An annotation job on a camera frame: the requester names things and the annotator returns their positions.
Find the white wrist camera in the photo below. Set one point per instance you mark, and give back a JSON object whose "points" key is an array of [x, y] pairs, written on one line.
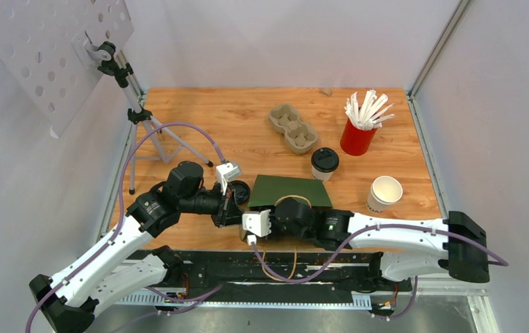
{"points": [[256, 225], [227, 172]]}

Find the white perforated board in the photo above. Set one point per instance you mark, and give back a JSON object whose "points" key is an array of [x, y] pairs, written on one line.
{"points": [[54, 50]]}

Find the black coffee cup lid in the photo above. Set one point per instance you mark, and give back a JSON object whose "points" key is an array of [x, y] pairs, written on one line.
{"points": [[325, 160]]}

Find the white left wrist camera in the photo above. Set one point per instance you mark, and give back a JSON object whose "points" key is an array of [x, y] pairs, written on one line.
{"points": [[227, 172]]}

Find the white paper coffee cup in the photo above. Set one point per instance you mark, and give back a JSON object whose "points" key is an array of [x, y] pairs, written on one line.
{"points": [[323, 176]]}

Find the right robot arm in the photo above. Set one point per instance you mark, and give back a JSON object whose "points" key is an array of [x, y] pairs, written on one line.
{"points": [[456, 245]]}

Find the cardboard cup carrier stack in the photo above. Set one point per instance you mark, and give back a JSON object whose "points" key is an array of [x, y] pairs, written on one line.
{"points": [[300, 136]]}

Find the white paper cup stack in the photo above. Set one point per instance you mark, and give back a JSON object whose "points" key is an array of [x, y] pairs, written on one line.
{"points": [[384, 192]]}

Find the white tripod stand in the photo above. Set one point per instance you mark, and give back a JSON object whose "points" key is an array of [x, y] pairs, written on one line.
{"points": [[137, 115]]}

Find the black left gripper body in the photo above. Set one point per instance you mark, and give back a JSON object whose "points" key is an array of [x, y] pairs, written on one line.
{"points": [[207, 202]]}

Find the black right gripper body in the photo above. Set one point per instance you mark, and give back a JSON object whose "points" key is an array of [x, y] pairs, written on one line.
{"points": [[278, 229]]}

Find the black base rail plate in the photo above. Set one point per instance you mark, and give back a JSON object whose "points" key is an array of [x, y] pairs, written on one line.
{"points": [[240, 277]]}

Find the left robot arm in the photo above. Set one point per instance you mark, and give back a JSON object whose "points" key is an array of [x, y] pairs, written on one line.
{"points": [[72, 298]]}

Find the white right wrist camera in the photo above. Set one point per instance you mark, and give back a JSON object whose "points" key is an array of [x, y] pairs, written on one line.
{"points": [[256, 225]]}

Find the wrapped white straws bundle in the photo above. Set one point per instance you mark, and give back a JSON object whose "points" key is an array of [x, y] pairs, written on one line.
{"points": [[370, 113]]}

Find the red cylindrical straw holder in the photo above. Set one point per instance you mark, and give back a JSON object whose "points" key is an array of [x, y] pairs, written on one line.
{"points": [[354, 141]]}

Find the green paper bag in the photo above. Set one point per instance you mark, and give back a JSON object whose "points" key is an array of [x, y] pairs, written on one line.
{"points": [[268, 192]]}

